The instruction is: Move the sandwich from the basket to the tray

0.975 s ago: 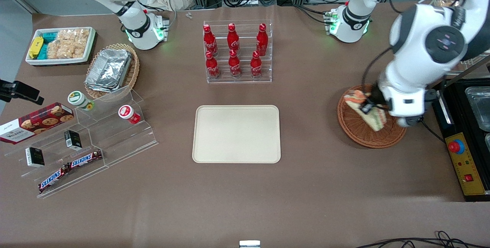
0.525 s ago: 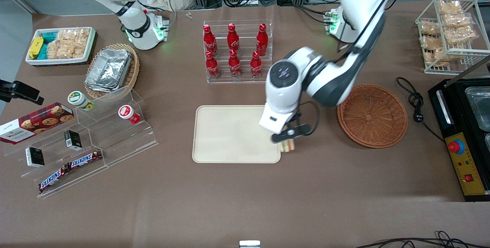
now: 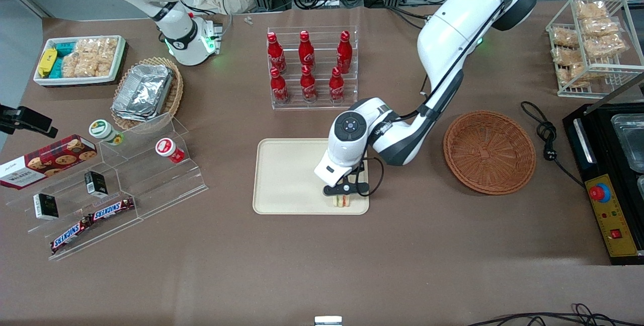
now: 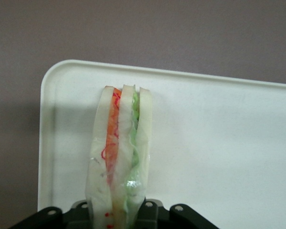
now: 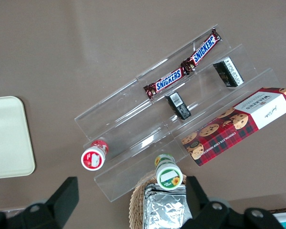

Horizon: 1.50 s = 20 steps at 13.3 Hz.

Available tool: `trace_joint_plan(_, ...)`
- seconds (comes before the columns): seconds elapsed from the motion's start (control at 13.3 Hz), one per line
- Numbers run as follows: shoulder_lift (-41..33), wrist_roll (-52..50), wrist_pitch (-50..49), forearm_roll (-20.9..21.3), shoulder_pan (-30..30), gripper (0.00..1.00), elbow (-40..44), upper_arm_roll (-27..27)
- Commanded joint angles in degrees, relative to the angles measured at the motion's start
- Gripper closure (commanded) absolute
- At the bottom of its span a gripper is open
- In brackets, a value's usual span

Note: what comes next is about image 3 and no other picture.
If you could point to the cream plastic serving tray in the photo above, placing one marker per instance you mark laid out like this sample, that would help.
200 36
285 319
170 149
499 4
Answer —
292 175

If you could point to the stacked aluminium foil containers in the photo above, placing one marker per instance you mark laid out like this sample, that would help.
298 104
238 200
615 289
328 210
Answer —
143 92

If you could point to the black yellow-panelled appliance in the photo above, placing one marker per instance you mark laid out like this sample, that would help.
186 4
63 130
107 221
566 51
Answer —
593 165

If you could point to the red strawberry yogurt cup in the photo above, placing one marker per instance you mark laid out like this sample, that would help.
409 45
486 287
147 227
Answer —
168 149

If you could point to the light wicker basket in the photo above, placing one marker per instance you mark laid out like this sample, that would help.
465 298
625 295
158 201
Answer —
176 89

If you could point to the brown round wicker basket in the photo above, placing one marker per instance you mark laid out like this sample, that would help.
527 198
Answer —
490 152

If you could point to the Snickers chocolate bar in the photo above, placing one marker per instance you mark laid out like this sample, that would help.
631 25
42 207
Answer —
70 235
113 209

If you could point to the clear acrylic bottle rack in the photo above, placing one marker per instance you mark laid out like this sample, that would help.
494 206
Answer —
322 105

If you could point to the small red rocker switch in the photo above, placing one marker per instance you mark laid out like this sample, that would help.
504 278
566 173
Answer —
616 234

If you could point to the small layered sandwich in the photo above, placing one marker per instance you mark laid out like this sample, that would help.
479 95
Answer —
341 201

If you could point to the small clear plastic piece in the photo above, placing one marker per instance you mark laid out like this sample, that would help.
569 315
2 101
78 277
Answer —
248 20

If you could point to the black clamp mount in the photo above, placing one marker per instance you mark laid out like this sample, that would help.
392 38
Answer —
27 118

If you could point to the red Coca-Cola bottle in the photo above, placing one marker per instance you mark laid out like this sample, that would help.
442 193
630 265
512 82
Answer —
306 49
336 86
279 87
276 52
308 85
344 52

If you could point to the small black carton box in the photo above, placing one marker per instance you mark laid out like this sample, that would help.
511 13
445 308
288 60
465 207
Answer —
95 183
46 207

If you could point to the red emergency stop button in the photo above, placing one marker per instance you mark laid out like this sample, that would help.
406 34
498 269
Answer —
599 192

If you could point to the steel appliance pan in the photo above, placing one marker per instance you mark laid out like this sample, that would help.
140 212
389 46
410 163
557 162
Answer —
631 140

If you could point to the small white device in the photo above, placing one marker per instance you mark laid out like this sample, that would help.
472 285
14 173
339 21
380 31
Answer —
328 321

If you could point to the green sunflower yogurt cup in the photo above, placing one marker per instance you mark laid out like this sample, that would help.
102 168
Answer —
103 130

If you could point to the white rectangular plastic bin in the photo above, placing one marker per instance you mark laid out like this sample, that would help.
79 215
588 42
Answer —
80 81

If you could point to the clear acrylic stepped shelf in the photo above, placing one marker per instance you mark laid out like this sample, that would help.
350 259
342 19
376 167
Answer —
146 185

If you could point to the yellow snack packet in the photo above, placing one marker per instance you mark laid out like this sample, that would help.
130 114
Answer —
47 62

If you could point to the clear rice cracker packet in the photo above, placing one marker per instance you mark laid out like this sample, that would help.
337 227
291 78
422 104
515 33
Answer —
591 9
88 66
71 66
104 63
578 74
564 36
606 47
567 56
98 46
599 27

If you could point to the teal snack packet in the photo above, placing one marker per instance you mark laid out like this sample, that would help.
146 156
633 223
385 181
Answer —
57 67
65 48

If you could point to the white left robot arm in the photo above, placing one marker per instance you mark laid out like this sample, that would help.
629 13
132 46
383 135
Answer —
453 29

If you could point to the red Walkers cookie box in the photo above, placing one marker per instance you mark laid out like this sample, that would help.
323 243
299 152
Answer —
45 162

